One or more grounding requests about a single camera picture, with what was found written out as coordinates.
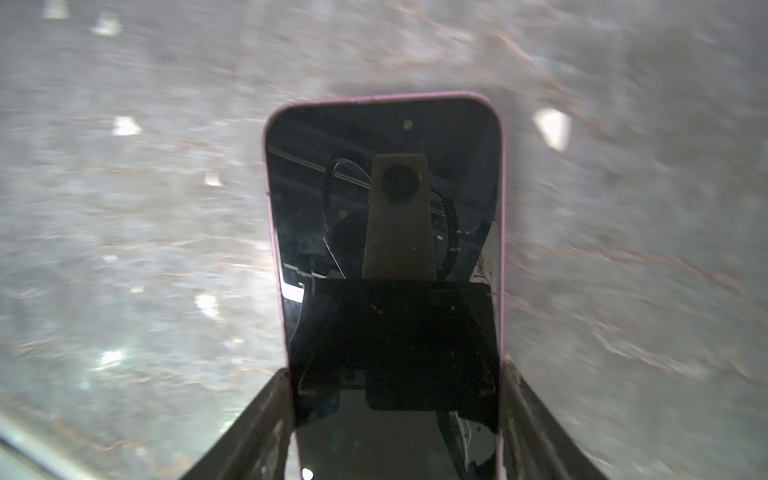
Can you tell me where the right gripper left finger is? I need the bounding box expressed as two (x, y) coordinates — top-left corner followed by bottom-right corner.
(182, 368), (295, 480)

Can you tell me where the black phone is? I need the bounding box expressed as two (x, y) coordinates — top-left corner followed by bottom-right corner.
(264, 91), (505, 479)

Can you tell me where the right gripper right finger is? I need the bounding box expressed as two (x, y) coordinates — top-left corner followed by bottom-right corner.
(501, 357), (606, 480)

